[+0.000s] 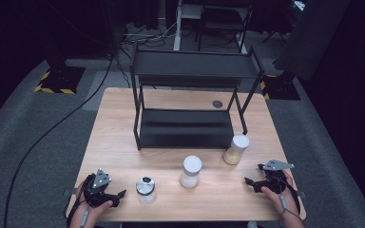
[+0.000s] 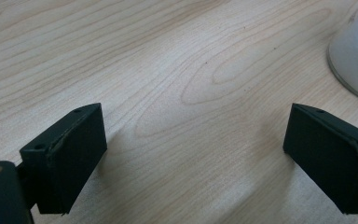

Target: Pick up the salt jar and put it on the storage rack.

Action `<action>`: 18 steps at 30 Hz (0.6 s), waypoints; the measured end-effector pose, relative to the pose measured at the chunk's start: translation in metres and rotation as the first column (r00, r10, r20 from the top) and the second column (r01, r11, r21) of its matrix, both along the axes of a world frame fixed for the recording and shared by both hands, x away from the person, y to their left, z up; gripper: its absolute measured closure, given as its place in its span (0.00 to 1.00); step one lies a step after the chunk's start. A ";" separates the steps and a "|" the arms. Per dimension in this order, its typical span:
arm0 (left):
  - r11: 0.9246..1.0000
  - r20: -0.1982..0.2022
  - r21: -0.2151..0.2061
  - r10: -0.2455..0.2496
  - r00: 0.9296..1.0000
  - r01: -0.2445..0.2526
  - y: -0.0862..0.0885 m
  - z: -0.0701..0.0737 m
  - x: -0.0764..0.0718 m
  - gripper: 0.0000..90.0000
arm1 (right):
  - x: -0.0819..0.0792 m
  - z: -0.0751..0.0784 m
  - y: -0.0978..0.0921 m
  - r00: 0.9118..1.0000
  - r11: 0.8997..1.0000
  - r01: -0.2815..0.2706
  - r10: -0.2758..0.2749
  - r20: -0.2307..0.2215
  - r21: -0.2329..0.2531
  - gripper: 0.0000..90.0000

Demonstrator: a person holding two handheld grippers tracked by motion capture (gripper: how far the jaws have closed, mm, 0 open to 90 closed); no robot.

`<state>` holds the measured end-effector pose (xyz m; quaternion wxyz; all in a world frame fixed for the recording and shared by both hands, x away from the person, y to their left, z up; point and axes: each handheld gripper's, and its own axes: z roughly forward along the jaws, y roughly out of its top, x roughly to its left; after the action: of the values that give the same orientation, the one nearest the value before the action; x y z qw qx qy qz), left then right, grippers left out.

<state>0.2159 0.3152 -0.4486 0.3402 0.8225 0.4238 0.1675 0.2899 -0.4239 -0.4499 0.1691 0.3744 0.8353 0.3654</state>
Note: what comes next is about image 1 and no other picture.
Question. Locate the black folding chair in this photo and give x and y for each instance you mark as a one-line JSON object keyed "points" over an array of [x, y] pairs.
{"points": [[225, 22]]}

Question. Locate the black yellow-striped stand base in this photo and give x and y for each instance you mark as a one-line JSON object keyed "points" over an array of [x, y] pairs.
{"points": [[61, 79], [280, 88]]}

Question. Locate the grey round table grommet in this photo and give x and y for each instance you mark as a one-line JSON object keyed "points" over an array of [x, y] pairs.
{"points": [[217, 104]]}

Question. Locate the silver-lid glass jar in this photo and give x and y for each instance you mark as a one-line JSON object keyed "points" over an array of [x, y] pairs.
{"points": [[145, 190]]}

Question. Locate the black two-tier metal rack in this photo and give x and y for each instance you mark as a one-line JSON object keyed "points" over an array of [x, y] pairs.
{"points": [[187, 126]]}

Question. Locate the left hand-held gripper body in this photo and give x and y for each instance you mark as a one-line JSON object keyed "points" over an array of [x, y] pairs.
{"points": [[96, 186]]}

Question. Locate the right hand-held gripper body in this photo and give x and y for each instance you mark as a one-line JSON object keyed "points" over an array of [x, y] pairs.
{"points": [[275, 177]]}

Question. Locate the dark grey panel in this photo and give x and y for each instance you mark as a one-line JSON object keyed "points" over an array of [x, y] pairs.
{"points": [[310, 38]]}

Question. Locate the person's right hand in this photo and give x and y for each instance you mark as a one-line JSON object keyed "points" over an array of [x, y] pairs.
{"points": [[282, 201]]}

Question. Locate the white-lid jar yellow contents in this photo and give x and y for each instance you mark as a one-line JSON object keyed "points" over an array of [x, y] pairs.
{"points": [[235, 150]]}

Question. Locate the person's left hand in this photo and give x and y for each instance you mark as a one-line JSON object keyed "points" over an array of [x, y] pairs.
{"points": [[88, 213]]}

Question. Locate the white-lid jar white contents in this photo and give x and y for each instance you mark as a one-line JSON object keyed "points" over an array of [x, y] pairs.
{"points": [[190, 172]]}

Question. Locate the white metal stand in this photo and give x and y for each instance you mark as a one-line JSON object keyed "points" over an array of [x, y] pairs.
{"points": [[178, 28]]}

